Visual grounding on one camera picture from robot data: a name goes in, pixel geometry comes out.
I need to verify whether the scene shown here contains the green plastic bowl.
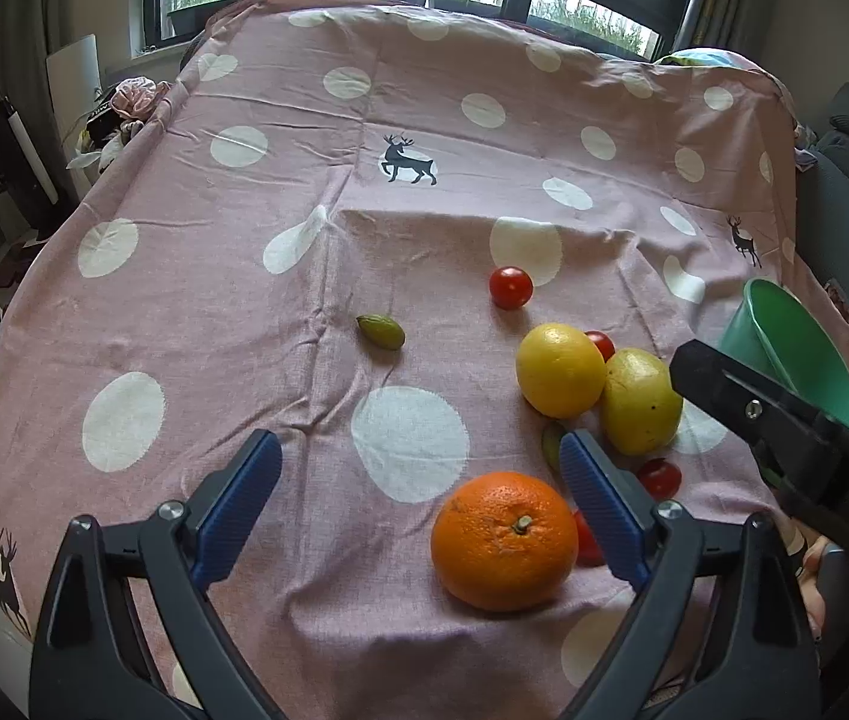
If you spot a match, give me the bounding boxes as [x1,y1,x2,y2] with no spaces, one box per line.
[719,278,849,427]

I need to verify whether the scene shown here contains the cherry tomato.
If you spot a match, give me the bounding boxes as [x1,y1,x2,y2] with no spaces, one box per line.
[488,266,535,310]
[587,330,616,361]
[574,511,605,567]
[637,458,683,500]

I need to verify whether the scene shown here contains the yellow-green pear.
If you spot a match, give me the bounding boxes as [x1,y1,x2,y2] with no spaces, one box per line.
[598,348,683,457]

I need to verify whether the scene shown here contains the orange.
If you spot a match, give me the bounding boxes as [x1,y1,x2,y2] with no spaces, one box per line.
[431,472,579,613]

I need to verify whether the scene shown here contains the yellow lemon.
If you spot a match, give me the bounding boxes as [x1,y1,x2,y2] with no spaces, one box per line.
[515,323,607,419]

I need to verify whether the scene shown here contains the person right hand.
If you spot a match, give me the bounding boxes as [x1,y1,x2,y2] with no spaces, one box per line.
[797,535,833,642]

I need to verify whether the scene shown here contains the cherry tomato behind lemon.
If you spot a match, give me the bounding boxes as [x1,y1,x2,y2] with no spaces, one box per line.
[587,330,616,361]

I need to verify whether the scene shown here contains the green olive near lemon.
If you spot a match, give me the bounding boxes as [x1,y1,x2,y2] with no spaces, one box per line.
[540,421,566,476]

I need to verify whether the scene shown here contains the green olive far left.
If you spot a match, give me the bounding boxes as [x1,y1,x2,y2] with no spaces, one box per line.
[356,314,406,351]

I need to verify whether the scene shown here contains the colourful cloth on sofa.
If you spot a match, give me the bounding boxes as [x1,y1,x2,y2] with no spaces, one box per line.
[657,47,760,71]

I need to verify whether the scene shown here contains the pink polka dot tablecloth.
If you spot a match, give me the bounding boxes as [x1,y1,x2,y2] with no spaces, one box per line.
[0,0,849,718]

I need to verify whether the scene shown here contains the pink flower bouquet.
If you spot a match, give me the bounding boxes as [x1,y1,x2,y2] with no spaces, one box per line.
[110,76,170,122]

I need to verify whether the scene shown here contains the white board by wall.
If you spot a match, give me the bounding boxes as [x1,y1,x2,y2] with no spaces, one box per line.
[47,34,100,128]

